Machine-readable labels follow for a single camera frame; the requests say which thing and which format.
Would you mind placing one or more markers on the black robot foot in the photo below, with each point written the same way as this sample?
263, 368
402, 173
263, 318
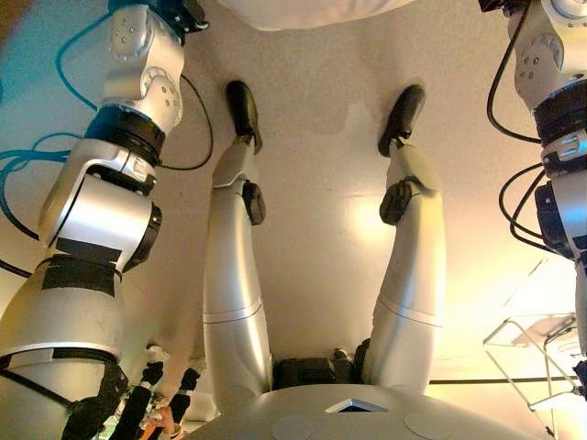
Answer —
403, 114
243, 110

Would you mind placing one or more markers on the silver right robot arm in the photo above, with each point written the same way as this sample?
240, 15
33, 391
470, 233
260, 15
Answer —
564, 91

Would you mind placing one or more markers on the black right robot foot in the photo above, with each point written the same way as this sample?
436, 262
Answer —
403, 114

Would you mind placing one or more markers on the silver robot torso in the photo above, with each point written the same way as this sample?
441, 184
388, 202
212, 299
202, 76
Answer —
367, 417

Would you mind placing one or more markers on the silver left robot leg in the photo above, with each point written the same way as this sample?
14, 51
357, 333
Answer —
229, 284

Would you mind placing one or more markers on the black robot waist block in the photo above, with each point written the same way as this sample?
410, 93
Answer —
302, 371

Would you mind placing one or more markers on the black left robot foot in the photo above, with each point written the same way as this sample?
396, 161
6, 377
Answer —
243, 110

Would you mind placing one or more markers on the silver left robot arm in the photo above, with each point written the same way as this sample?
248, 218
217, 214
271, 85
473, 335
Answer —
101, 220

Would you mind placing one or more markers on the silver robot leg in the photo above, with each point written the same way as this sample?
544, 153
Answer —
229, 284
408, 284

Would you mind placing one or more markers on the silver right robot leg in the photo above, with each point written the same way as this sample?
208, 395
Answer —
408, 284

